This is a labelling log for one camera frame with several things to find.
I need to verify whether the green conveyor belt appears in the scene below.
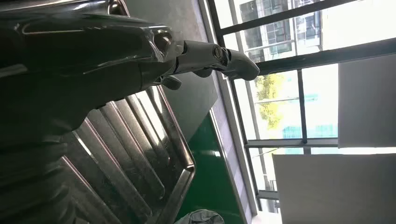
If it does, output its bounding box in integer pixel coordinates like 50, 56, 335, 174
176, 113, 248, 224

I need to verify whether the white scale with steel tray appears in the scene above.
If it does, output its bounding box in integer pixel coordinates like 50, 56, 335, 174
60, 85, 197, 224

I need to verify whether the dark window frame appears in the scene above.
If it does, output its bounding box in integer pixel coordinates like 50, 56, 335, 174
206, 0, 396, 215

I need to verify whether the white window blind panel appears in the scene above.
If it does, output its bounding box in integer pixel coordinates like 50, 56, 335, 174
338, 54, 396, 148
272, 154, 396, 224

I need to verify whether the grey wall skirting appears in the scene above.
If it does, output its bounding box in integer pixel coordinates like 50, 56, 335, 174
198, 0, 259, 217

